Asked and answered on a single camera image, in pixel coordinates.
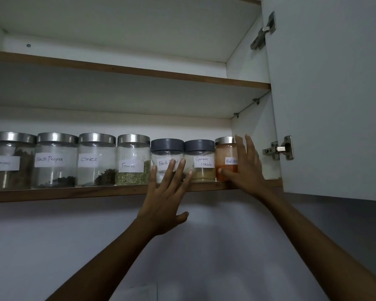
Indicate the person's right hand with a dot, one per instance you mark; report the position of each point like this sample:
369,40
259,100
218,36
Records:
247,175

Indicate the person's left hand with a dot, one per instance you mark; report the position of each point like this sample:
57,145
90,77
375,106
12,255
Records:
163,210

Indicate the orange spice jar silver lid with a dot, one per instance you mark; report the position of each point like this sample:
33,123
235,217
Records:
225,153

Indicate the brown wooden wall cabinet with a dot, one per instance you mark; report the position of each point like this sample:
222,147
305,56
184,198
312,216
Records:
112,191

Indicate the yellow spice jar grey lid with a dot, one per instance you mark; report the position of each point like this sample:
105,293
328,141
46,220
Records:
200,145

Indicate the dark spice jar grey lid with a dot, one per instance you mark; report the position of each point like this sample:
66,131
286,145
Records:
167,144

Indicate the green spice jar silver lid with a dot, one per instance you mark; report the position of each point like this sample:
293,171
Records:
133,139

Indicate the cabinet door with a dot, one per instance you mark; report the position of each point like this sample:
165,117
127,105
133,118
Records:
332,90

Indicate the person's right forearm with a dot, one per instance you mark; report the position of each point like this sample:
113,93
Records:
316,241

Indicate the person's left forearm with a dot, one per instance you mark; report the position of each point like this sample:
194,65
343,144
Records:
106,266

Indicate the metal cabinet door hinge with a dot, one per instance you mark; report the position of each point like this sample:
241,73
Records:
263,32
280,149

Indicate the white cabinet shelf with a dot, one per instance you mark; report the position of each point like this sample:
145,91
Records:
112,90

